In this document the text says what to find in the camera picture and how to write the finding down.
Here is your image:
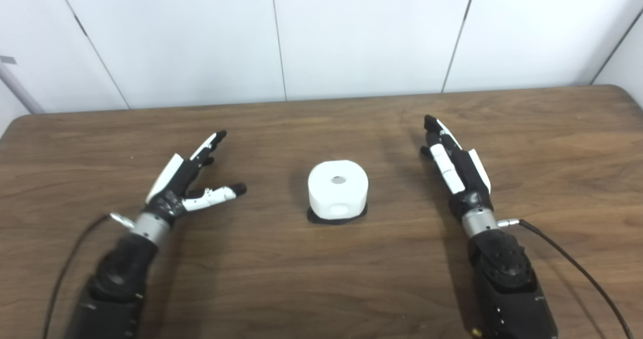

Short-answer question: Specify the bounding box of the black plastic holder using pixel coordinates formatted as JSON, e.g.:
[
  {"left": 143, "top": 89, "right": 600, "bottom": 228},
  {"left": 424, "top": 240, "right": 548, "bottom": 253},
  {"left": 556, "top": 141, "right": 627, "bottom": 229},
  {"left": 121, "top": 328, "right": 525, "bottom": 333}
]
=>
[{"left": 306, "top": 203, "right": 368, "bottom": 225}]

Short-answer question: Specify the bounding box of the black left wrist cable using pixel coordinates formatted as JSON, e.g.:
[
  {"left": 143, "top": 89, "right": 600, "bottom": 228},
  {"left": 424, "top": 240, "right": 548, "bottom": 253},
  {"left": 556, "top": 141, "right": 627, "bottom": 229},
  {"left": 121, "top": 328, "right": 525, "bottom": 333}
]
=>
[{"left": 43, "top": 212, "right": 135, "bottom": 339}]

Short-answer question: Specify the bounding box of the round white plastic piece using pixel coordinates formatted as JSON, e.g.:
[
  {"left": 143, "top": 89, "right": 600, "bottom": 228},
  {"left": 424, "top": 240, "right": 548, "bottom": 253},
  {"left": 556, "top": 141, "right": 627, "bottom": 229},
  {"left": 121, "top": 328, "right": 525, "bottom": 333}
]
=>
[{"left": 307, "top": 160, "right": 369, "bottom": 217}]

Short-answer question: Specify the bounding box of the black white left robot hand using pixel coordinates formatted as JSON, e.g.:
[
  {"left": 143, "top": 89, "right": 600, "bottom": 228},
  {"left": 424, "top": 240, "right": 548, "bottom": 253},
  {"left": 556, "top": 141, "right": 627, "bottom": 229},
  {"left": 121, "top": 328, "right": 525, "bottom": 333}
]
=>
[{"left": 143, "top": 130, "right": 248, "bottom": 227}]

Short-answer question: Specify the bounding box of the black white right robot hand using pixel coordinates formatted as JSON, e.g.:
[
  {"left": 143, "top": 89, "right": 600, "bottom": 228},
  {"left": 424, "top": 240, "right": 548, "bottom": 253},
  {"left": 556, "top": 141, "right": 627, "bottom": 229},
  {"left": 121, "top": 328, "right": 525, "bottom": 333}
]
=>
[{"left": 420, "top": 115, "right": 494, "bottom": 220}]

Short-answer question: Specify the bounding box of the grey wall corner trim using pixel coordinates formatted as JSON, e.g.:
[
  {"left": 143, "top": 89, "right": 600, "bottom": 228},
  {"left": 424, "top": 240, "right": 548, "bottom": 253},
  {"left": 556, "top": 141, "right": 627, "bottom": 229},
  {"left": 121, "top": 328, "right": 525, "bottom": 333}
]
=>
[{"left": 0, "top": 60, "right": 46, "bottom": 115}]

